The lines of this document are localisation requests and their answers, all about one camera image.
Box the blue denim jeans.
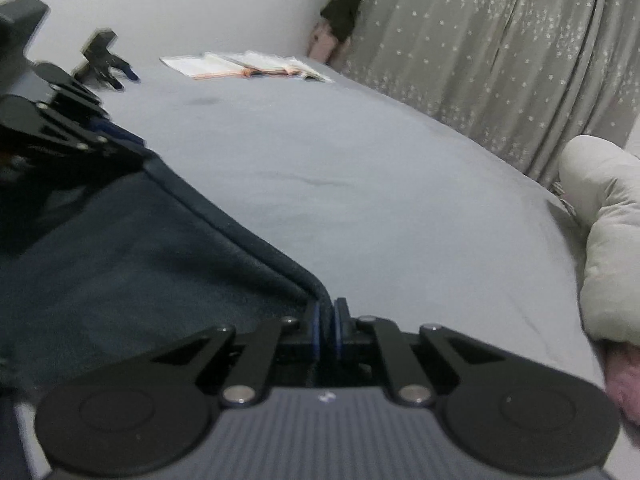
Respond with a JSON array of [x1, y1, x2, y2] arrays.
[[0, 125, 333, 411]]

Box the pink folded blanket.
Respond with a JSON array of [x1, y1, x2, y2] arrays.
[[602, 342, 640, 428]]

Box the grey star-print curtain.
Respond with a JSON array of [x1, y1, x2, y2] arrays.
[[330, 0, 640, 191]]

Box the pink hanging garment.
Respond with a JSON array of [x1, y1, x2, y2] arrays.
[[306, 17, 346, 63]]

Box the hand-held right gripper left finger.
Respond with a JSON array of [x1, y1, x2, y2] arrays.
[[150, 301, 322, 407]]

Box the black tool with blue tips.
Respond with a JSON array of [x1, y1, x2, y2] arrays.
[[74, 31, 141, 92]]

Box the dark hanging garment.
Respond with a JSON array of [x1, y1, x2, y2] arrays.
[[320, 0, 373, 43]]

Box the light grey folded duvet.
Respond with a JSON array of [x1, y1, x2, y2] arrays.
[[552, 135, 640, 348]]

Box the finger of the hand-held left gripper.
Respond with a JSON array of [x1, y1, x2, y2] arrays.
[[31, 60, 113, 128], [0, 96, 151, 176]]

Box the open book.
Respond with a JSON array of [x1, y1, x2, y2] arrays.
[[160, 50, 335, 83]]

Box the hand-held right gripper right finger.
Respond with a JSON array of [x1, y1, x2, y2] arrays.
[[334, 297, 507, 407]]

